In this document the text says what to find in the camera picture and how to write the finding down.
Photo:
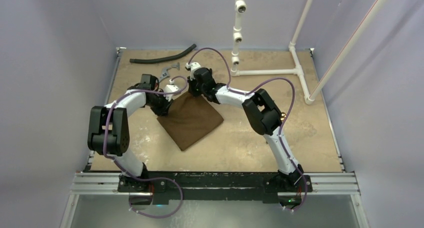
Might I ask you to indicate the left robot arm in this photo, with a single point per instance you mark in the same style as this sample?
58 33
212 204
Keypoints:
108 128

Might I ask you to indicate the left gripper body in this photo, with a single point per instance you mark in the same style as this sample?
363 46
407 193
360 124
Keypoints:
159 104

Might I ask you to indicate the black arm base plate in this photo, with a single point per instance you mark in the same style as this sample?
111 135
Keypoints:
267 187

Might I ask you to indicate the red handled adjustable wrench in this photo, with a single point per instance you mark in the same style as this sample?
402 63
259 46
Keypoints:
165 71

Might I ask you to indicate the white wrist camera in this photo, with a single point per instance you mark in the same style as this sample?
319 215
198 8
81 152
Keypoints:
170 89
192 67

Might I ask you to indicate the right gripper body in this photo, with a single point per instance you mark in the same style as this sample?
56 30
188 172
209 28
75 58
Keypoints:
194 90

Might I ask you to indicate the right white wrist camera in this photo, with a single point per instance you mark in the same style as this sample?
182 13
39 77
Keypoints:
192 67

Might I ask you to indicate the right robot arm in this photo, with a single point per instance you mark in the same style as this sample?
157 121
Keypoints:
264 117

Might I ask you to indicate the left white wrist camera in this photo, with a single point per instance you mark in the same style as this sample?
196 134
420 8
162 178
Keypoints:
170 89

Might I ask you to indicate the aluminium frame rail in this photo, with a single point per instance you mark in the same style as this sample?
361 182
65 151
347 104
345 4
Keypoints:
334 201

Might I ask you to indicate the brown cloth napkin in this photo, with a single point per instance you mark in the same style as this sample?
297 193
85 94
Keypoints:
190 119

